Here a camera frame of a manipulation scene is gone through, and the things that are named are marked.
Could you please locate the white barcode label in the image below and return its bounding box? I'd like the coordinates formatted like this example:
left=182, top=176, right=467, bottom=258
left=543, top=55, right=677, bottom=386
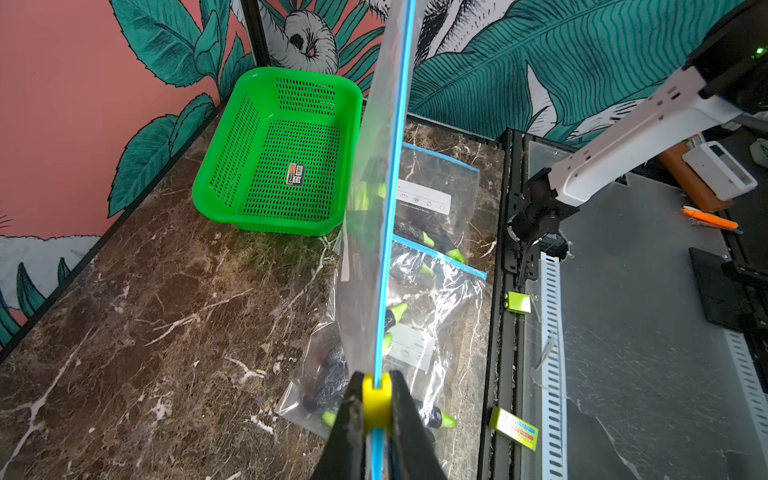
left=286, top=163, right=305, bottom=186

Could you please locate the green plastic basket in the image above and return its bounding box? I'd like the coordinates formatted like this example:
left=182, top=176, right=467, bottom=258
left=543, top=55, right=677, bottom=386
left=192, top=67, right=363, bottom=237

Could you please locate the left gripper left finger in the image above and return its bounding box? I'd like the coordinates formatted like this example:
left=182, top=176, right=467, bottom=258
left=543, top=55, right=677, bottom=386
left=310, top=372, right=366, bottom=480

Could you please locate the dark purple eggplant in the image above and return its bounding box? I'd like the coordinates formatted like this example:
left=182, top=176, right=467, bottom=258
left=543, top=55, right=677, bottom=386
left=394, top=219, right=466, bottom=264

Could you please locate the orange pen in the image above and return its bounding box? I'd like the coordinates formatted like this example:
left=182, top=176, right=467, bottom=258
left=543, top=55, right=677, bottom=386
left=681, top=206, right=739, bottom=231

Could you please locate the striped colour block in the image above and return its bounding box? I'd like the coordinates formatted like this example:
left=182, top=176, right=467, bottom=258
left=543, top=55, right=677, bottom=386
left=489, top=407, right=539, bottom=451

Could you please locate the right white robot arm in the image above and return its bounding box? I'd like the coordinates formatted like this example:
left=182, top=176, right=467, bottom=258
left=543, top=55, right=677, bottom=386
left=507, top=1, right=767, bottom=246

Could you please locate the right black frame post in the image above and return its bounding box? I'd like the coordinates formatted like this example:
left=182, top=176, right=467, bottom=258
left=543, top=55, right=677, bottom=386
left=240, top=0, right=271, bottom=67

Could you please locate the clear zip bag blue zipper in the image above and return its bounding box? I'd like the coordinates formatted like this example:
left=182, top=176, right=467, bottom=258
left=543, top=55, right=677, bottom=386
left=395, top=143, right=480, bottom=259

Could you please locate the white box device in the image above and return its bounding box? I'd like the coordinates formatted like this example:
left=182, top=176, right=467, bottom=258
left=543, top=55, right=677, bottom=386
left=683, top=141, right=758, bottom=201

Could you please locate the white perforated rail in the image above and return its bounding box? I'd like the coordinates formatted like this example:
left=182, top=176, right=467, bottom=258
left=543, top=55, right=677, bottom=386
left=540, top=253, right=568, bottom=479

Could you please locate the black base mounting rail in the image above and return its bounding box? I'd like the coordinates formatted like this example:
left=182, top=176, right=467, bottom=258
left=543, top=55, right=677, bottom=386
left=477, top=129, right=526, bottom=479

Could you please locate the green small block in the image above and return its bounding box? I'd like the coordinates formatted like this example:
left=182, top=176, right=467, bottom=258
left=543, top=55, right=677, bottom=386
left=504, top=291, right=532, bottom=315

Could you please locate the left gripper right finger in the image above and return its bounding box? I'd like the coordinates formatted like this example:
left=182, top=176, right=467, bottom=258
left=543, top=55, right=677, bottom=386
left=389, top=370, right=447, bottom=480

